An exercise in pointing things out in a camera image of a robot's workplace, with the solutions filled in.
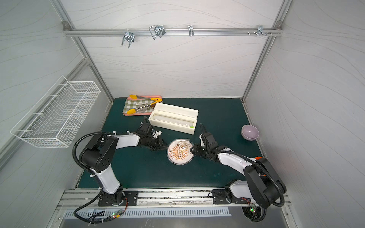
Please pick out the white plastic wrap dispenser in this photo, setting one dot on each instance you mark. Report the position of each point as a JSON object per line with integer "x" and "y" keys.
{"x": 174, "y": 118}

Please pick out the clear plastic wrap sheet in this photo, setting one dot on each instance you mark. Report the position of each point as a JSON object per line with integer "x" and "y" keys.
{"x": 180, "y": 151}

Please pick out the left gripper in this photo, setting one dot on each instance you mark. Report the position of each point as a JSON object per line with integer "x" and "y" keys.
{"x": 155, "y": 141}

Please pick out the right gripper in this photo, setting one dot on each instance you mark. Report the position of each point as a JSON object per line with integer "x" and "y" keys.
{"x": 201, "y": 148}

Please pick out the white wire basket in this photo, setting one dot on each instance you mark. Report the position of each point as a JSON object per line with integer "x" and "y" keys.
{"x": 55, "y": 119}

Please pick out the metal hook clamp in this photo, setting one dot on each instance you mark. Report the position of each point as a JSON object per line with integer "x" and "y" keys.
{"x": 191, "y": 31}
{"x": 128, "y": 38}
{"x": 157, "y": 31}
{"x": 259, "y": 32}

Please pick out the pink tray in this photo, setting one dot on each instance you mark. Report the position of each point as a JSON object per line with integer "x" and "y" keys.
{"x": 142, "y": 105}

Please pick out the green checkered cloth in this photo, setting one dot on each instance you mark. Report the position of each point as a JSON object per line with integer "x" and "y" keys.
{"x": 139, "y": 106}

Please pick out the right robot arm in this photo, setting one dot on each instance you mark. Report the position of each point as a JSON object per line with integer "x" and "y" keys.
{"x": 262, "y": 183}

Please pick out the aluminium top rail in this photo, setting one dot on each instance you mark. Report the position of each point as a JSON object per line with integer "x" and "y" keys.
{"x": 170, "y": 32}

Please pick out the round patterned plate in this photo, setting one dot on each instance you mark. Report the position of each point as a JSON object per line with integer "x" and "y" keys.
{"x": 180, "y": 151}

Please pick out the purple bowl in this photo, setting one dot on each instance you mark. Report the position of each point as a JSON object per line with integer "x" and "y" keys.
{"x": 249, "y": 132}

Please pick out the yellow tongs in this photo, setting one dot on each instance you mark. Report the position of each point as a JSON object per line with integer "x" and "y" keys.
{"x": 145, "y": 103}

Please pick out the wooden handled scoop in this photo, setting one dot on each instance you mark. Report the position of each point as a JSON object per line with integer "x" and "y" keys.
{"x": 147, "y": 106}

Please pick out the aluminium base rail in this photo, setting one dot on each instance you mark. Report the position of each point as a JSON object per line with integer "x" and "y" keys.
{"x": 153, "y": 198}

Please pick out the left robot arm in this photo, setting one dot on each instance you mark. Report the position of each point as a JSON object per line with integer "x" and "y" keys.
{"x": 94, "y": 153}

